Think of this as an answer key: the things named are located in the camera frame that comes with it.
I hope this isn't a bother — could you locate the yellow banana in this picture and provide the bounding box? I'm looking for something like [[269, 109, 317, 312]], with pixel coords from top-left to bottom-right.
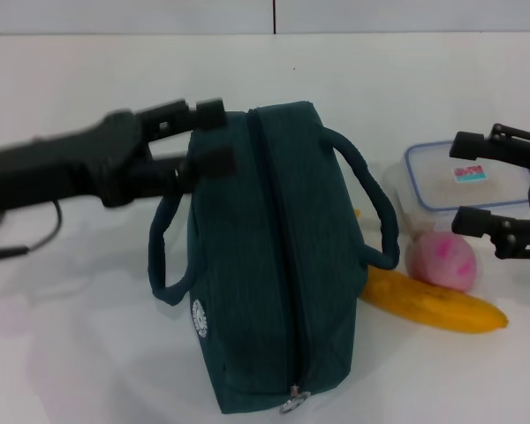
[[352, 209, 510, 335]]

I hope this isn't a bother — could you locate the pink peach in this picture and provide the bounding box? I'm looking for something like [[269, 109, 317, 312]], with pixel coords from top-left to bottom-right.
[[405, 230, 477, 292]]

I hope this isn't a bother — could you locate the clear food container blue lid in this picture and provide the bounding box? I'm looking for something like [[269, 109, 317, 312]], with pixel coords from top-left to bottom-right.
[[395, 140, 530, 231]]

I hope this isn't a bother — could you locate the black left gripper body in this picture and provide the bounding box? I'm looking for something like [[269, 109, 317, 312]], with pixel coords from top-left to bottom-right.
[[0, 110, 180, 214]]

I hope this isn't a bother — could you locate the grey left gripper cable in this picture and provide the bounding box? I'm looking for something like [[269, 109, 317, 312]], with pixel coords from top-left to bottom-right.
[[0, 201, 64, 264]]

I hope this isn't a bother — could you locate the dark teal insulated lunch bag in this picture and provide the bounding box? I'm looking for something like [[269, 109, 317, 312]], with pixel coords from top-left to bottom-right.
[[148, 100, 401, 416]]

